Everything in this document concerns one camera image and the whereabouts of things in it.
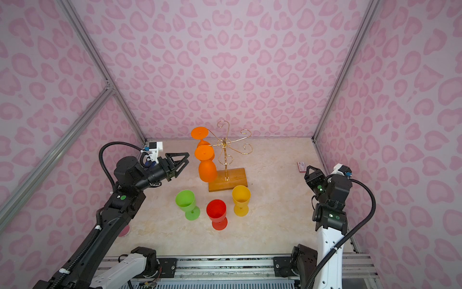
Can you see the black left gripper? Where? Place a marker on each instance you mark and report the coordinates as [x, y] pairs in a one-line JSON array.
[[169, 168]]

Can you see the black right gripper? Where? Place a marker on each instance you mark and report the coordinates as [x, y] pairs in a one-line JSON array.
[[314, 179]]

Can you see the orange wine glass front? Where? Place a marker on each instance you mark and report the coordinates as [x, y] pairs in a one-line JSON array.
[[207, 169]]

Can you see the orange wine glass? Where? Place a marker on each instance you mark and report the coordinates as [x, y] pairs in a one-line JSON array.
[[207, 169], [200, 133]]

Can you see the green plastic wine glass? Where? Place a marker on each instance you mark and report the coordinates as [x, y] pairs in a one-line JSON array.
[[186, 201]]

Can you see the red plastic wine glass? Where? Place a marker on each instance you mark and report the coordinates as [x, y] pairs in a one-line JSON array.
[[216, 211]]

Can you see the yellow plastic wine glass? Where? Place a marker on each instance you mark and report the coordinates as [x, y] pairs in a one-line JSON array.
[[241, 197]]

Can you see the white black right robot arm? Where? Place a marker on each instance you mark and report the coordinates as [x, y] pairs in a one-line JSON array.
[[321, 268]]

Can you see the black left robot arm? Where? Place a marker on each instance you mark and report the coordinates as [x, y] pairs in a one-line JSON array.
[[123, 205]]

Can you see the wooden rack base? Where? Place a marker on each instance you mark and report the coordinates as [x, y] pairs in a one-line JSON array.
[[228, 180]]

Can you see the small pink white box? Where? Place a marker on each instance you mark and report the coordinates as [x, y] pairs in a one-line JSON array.
[[301, 167]]

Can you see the pink white tape roll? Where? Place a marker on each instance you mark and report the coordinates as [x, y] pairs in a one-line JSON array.
[[125, 231]]

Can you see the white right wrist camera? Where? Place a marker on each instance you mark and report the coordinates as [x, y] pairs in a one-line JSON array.
[[343, 170]]

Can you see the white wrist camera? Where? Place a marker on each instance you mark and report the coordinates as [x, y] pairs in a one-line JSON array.
[[343, 170], [149, 153]]

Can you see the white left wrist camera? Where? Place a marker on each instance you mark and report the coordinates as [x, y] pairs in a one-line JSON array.
[[149, 153]]

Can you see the gold wire glass rack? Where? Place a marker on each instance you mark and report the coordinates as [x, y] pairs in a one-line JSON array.
[[226, 144]]

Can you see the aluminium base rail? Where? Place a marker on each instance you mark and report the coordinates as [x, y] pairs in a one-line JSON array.
[[238, 272]]

